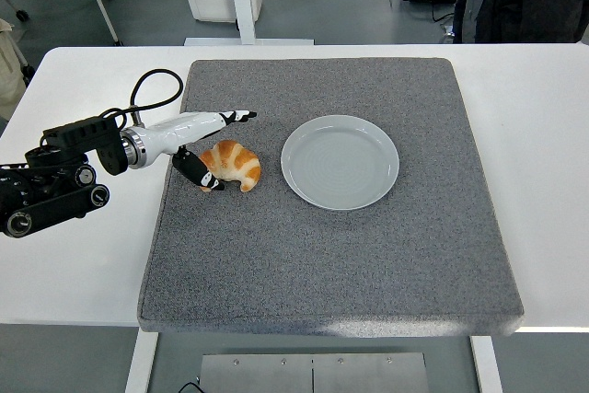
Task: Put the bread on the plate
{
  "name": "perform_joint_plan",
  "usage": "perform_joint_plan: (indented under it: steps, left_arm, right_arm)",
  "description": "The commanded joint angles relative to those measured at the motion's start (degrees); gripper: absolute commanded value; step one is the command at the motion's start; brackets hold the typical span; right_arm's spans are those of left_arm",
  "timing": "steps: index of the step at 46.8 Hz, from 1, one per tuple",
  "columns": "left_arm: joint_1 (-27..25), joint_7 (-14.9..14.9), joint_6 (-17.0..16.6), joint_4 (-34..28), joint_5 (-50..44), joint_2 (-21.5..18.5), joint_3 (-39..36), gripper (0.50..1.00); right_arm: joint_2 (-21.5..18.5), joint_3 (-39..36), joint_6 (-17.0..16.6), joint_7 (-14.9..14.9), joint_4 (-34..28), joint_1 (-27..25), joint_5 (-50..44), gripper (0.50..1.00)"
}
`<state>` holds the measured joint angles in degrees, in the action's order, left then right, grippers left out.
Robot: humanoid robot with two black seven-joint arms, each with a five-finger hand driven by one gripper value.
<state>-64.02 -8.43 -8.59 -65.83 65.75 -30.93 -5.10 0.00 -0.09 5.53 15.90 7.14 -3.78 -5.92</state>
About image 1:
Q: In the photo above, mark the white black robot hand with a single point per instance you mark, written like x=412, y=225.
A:
x=179, y=130

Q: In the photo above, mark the golden croissant bread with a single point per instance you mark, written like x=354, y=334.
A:
x=239, y=158

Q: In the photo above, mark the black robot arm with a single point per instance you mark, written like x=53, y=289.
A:
x=55, y=209

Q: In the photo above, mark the grey round plate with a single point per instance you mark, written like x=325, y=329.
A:
x=340, y=167

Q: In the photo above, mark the grey metal plate with screws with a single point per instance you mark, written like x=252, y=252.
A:
x=313, y=374

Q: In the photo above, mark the grey felt mat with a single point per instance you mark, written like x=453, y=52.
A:
x=322, y=264

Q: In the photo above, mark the white table leg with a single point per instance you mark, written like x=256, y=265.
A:
x=488, y=365
x=140, y=365

